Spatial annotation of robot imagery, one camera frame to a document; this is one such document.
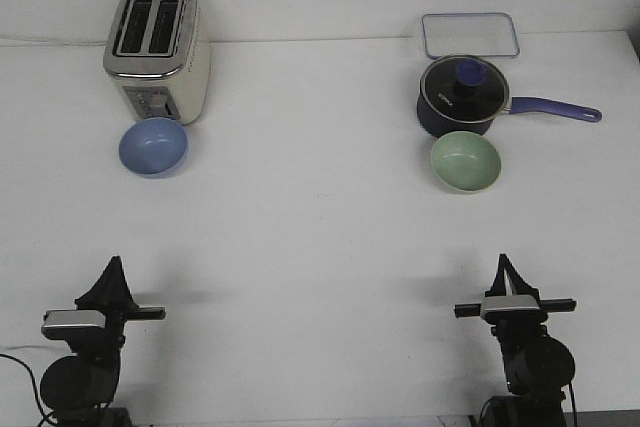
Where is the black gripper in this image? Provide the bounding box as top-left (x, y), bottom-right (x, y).
top-left (454, 253), bottom-right (576, 344)
top-left (69, 256), bottom-right (166, 353)

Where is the green bowl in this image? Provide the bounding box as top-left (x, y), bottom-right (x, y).
top-left (430, 131), bottom-right (502, 194)

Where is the blue bowl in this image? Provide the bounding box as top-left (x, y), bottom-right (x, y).
top-left (118, 117), bottom-right (189, 179)

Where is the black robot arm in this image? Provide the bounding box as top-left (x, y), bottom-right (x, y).
top-left (40, 256), bottom-right (166, 426)
top-left (454, 253), bottom-right (577, 426)

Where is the dark blue saucepan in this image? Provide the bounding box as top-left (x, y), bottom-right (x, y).
top-left (416, 86), bottom-right (602, 138)

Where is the glass pot lid blue knob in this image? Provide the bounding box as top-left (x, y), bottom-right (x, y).
top-left (421, 55), bottom-right (510, 123)

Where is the cream and steel toaster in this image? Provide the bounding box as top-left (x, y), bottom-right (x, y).
top-left (103, 0), bottom-right (212, 125)

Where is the clear plastic container blue rim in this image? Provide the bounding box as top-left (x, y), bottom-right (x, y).
top-left (421, 12), bottom-right (520, 60)

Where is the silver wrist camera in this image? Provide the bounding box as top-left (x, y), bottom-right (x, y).
top-left (480, 294), bottom-right (540, 321)
top-left (41, 310), bottom-right (106, 340)

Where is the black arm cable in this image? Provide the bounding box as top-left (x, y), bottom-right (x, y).
top-left (565, 381), bottom-right (579, 427)
top-left (0, 352), bottom-right (56, 427)

